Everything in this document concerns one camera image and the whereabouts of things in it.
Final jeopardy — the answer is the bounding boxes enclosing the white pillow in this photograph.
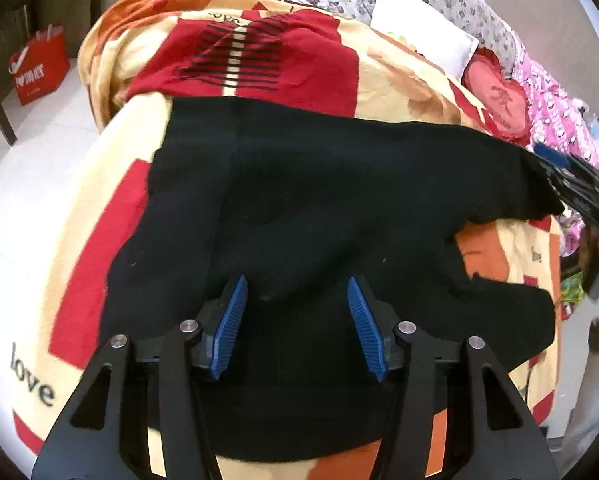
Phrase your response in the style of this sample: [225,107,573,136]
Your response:
[369,0,480,76]

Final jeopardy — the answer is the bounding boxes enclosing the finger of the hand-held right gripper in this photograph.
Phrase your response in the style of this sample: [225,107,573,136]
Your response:
[547,167,599,241]
[534,142,599,187]

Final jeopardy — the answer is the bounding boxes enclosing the black pants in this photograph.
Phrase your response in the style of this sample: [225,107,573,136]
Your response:
[100,97,565,463]

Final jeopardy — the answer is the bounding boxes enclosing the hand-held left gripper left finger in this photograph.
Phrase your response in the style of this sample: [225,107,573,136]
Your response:
[31,274,250,480]

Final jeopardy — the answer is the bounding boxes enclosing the pink printed cloth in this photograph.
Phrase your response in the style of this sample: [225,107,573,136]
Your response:
[512,47,599,171]

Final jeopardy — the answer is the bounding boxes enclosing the red heart cushion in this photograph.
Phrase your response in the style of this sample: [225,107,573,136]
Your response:
[462,47,530,143]

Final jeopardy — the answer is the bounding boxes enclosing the red shopping bag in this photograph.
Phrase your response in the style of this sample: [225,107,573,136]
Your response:
[8,22,71,107]

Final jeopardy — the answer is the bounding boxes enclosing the red and cream printed blanket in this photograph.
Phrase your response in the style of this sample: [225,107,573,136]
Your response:
[10,0,565,480]

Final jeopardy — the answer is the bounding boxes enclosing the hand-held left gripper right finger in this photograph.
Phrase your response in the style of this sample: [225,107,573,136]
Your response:
[347,275,560,480]

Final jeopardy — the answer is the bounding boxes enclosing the colourful patterned cloth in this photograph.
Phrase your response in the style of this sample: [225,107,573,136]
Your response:
[559,210,587,321]

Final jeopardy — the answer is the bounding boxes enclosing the person's grey clothing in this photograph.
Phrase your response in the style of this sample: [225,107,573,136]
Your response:
[559,350,599,466]

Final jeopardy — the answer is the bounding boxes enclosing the dark wooden table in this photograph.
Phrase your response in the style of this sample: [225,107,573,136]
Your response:
[0,0,105,147]

